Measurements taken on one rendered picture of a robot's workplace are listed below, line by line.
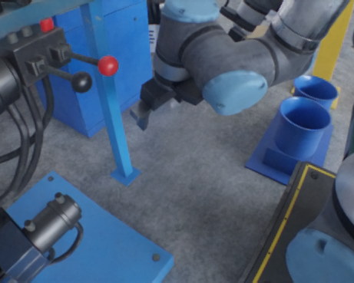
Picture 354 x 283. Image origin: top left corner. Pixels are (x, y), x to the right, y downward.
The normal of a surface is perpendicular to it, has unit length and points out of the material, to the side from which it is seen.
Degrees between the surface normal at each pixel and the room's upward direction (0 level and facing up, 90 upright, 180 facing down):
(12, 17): 90
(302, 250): 95
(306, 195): 0
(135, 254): 0
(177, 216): 0
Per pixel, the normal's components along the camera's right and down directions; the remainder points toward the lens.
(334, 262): -0.84, 0.44
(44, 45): 0.83, 0.38
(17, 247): -0.02, -0.72
